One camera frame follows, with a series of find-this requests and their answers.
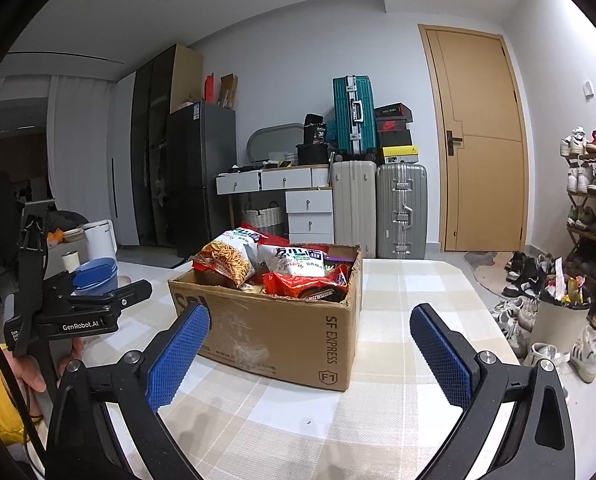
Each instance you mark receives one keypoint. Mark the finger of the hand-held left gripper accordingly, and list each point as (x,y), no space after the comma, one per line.
(123,294)

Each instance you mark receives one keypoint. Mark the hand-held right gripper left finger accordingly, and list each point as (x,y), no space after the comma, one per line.
(178,355)

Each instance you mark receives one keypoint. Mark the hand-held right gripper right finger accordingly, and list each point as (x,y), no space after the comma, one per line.
(440,355)

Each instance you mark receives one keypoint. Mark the cardboard box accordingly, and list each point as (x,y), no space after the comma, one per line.
(185,77)
(278,330)

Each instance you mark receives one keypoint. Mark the orange noodle snack packet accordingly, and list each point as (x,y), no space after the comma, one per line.
(225,257)

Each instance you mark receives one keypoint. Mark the white red snack packet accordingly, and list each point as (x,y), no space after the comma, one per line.
(298,260)
(243,237)

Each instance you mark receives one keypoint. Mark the red chocolate snack packet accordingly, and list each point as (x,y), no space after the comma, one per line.
(303,285)

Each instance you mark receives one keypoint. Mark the person's left hand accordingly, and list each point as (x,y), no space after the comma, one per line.
(32,372)

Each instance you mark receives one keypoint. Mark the blue bowl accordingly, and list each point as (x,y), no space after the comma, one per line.
(95,272)
(103,290)

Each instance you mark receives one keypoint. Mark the white cup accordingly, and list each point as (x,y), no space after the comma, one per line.
(70,261)

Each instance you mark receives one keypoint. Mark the white kettle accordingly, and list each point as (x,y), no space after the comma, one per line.
(100,240)

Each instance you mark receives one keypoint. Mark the beige checked tablecloth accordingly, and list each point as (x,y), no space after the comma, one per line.
(403,285)

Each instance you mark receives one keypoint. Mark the grey rug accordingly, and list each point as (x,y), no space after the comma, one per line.
(483,270)

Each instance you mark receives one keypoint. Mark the heap of sneakers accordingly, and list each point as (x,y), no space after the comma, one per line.
(518,280)

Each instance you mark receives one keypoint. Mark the white trash bin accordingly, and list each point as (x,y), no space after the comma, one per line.
(558,325)

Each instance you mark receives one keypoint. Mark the black cabinet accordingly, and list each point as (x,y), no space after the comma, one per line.
(148,160)

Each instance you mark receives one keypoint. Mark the grey refrigerator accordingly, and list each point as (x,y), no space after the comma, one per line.
(198,180)

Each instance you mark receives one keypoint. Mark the silver suitcase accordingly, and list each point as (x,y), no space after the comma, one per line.
(402,210)

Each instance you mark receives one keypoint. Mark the woven laundry basket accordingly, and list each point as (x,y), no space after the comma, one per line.
(262,220)

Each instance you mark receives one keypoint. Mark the beige suitcase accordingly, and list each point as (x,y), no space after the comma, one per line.
(353,210)

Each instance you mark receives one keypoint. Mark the wooden shoe rack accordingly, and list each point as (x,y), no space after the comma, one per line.
(580,232)

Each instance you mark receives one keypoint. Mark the white drawer desk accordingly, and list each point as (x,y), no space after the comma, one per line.
(308,205)

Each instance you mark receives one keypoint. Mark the wooden door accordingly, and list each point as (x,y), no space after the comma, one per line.
(483,160)

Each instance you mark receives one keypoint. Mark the yellow black shoe box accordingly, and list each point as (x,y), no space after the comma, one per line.
(400,154)

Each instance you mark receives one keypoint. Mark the grey oval folding table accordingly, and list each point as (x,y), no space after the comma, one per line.
(273,142)

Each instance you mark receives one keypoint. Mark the red bag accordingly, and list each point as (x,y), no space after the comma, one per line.
(209,89)

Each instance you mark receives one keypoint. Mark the flat cardboard box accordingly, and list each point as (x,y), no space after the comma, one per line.
(185,77)

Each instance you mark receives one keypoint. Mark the brown paper bag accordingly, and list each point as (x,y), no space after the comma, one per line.
(228,91)

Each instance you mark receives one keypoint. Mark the black storage box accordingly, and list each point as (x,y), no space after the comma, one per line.
(315,154)

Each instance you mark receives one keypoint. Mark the dark shoe box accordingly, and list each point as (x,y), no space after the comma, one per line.
(393,110)

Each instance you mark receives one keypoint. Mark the black paper bag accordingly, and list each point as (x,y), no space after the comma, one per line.
(315,130)

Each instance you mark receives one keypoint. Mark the teal suitcase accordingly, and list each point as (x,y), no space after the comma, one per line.
(353,115)

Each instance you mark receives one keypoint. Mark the white light switch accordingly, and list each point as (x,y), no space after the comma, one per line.
(588,88)

